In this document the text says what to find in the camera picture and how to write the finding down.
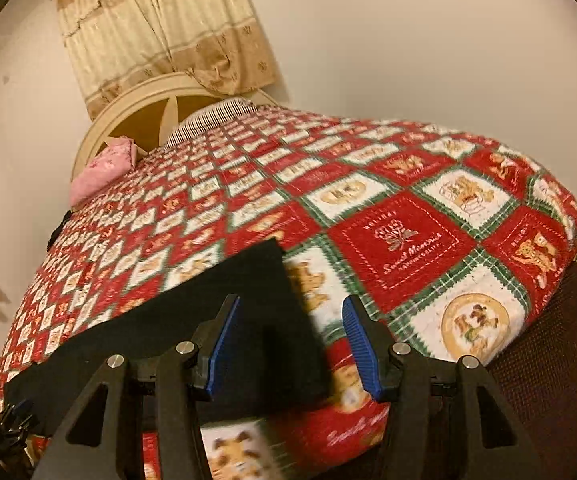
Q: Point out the striped pillow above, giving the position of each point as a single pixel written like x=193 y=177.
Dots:
x=203 y=120

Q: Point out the beige floral curtain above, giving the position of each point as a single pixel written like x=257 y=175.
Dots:
x=168 y=25

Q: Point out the black pants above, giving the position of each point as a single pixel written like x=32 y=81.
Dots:
x=168 y=340

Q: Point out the cream arched bed headboard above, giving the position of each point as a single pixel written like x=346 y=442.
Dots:
x=133 y=110

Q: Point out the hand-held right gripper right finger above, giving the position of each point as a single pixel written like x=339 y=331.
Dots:
x=363 y=345

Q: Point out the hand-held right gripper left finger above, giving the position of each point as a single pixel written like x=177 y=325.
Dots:
x=223 y=345

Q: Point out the dark cloth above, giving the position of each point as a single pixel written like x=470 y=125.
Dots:
x=58 y=230

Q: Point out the red printed patchwork quilt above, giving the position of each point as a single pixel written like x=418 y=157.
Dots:
x=368 y=185

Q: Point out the dark brown bed base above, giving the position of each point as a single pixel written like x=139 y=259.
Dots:
x=543 y=360

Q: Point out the pink pillow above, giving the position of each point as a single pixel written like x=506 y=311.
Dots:
x=101 y=167

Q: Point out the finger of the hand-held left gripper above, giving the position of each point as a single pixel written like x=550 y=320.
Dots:
x=13 y=408

